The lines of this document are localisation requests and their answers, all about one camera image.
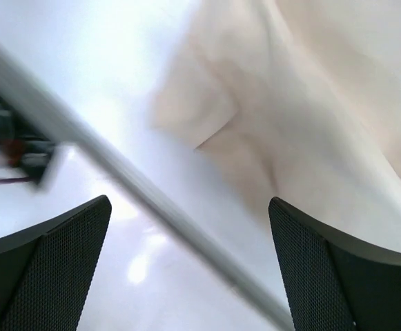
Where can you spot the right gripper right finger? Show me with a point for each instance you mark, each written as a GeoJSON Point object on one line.
{"type": "Point", "coordinates": [334, 281]}

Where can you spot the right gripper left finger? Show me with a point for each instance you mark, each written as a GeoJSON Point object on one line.
{"type": "Point", "coordinates": [46, 270]}

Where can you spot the beige trousers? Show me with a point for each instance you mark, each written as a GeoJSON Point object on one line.
{"type": "Point", "coordinates": [299, 99]}

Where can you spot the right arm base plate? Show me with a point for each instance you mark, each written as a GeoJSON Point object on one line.
{"type": "Point", "coordinates": [23, 147]}

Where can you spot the aluminium frame rail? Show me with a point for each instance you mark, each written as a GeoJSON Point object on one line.
{"type": "Point", "coordinates": [54, 119]}

